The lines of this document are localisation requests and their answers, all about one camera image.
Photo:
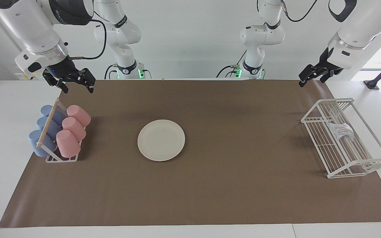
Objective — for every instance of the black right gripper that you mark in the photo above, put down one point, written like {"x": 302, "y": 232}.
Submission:
{"x": 64, "y": 71}

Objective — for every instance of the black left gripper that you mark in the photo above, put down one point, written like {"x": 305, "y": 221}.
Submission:
{"x": 324, "y": 67}

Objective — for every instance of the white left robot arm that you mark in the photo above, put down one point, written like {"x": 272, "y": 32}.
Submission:
{"x": 356, "y": 29}

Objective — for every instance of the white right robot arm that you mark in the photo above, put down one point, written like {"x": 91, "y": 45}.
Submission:
{"x": 28, "y": 26}

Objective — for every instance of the cream round plate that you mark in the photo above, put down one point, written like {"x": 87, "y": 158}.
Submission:
{"x": 161, "y": 140}

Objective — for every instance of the pink plastic cup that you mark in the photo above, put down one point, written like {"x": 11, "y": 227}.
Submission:
{"x": 74, "y": 128}
{"x": 79, "y": 115}
{"x": 68, "y": 143}

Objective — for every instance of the blue plastic cup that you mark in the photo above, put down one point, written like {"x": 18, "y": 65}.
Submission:
{"x": 34, "y": 140}
{"x": 46, "y": 110}
{"x": 41, "y": 122}

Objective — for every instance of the white wooden cup rack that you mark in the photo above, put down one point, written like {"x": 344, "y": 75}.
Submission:
{"x": 49, "y": 123}

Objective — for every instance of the brown table mat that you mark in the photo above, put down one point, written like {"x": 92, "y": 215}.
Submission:
{"x": 227, "y": 185}

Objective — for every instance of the white wall socket box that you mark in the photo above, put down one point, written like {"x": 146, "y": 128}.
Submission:
{"x": 21, "y": 76}

